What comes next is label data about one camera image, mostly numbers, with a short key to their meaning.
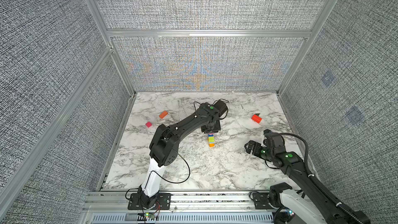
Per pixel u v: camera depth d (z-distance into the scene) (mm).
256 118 1031
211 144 922
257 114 1056
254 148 742
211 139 875
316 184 469
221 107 710
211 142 918
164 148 514
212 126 734
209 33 1357
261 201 733
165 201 731
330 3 747
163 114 1060
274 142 628
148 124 1028
